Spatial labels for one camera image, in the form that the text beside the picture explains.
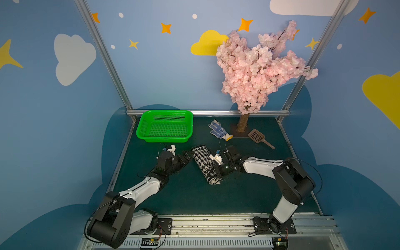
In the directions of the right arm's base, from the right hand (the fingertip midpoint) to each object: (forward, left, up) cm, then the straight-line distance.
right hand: (210, 173), depth 88 cm
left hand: (+7, +11, +9) cm, 16 cm away
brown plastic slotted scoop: (+33, -34, -6) cm, 47 cm away
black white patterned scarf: (+5, +3, +4) cm, 7 cm away
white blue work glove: (+35, -5, -3) cm, 36 cm away
